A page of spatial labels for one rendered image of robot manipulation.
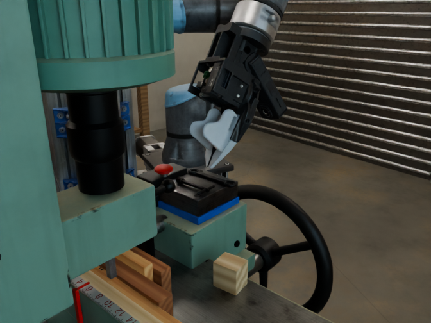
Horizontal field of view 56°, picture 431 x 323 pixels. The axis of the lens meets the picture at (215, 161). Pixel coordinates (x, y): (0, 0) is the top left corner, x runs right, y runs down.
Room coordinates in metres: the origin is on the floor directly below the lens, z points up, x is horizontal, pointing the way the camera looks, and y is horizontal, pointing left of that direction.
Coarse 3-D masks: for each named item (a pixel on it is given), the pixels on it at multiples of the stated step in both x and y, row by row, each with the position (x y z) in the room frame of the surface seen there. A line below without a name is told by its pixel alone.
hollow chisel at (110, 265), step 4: (108, 260) 0.41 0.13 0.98; (112, 260) 0.42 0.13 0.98; (108, 264) 0.41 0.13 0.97; (112, 264) 0.42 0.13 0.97; (108, 268) 0.41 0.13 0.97; (112, 268) 0.42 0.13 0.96; (108, 272) 0.42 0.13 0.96; (112, 272) 0.42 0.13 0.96; (116, 272) 0.42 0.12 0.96; (108, 276) 0.42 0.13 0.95; (112, 276) 0.42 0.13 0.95; (116, 276) 0.42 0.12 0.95
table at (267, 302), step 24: (168, 264) 0.52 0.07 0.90; (192, 288) 0.46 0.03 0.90; (216, 288) 0.46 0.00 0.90; (264, 288) 0.46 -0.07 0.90; (192, 312) 0.41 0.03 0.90; (216, 312) 0.41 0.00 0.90; (240, 312) 0.41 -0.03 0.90; (264, 312) 0.41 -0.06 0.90; (288, 312) 0.41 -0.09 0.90; (312, 312) 0.41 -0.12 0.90
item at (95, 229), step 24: (72, 192) 0.41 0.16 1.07; (120, 192) 0.41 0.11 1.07; (144, 192) 0.42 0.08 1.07; (72, 216) 0.36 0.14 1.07; (96, 216) 0.37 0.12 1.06; (120, 216) 0.39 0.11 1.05; (144, 216) 0.42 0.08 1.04; (72, 240) 0.35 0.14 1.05; (96, 240) 0.37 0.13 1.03; (120, 240) 0.39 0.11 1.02; (144, 240) 0.42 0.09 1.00; (72, 264) 0.35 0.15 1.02; (96, 264) 0.37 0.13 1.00
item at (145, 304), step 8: (104, 272) 0.44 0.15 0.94; (112, 280) 0.42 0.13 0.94; (120, 288) 0.41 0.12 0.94; (128, 288) 0.41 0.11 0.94; (128, 296) 0.39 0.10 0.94; (136, 296) 0.39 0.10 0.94; (144, 304) 0.38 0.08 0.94; (152, 304) 0.38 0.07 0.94; (152, 312) 0.37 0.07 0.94; (160, 312) 0.37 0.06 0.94; (160, 320) 0.35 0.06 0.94; (168, 320) 0.35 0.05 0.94; (176, 320) 0.35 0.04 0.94
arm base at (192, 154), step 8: (168, 136) 1.16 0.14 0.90; (176, 136) 1.13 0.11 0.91; (184, 136) 1.13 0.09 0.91; (192, 136) 1.14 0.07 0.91; (168, 144) 1.15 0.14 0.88; (176, 144) 1.13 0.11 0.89; (184, 144) 1.13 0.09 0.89; (192, 144) 1.13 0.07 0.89; (200, 144) 1.15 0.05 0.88; (168, 152) 1.14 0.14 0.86; (176, 152) 1.13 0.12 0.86; (184, 152) 1.12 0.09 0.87; (192, 152) 1.12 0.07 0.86; (200, 152) 1.14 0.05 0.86; (168, 160) 1.13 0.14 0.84; (176, 160) 1.12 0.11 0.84; (184, 160) 1.11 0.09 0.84; (192, 160) 1.12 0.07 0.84; (200, 160) 1.13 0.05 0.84
